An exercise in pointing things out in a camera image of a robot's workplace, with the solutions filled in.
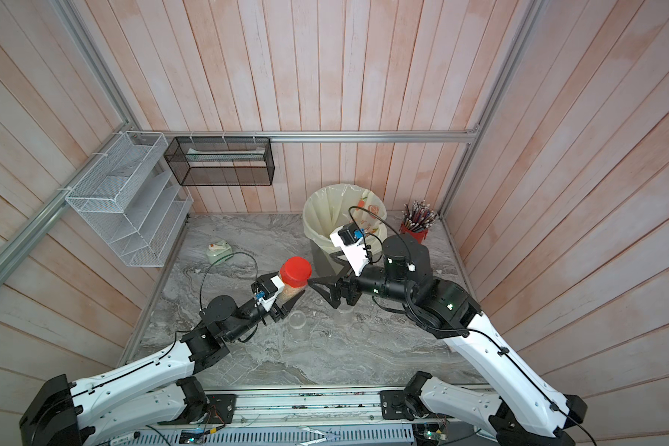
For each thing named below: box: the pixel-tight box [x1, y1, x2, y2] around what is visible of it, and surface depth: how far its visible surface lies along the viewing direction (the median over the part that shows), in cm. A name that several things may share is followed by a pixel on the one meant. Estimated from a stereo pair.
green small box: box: [205, 239, 234, 266], surface depth 102 cm
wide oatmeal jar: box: [336, 303, 355, 314], surface depth 52 cm
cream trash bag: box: [302, 183, 388, 258], surface depth 92 cm
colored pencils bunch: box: [401, 199, 437, 234], surface depth 100 cm
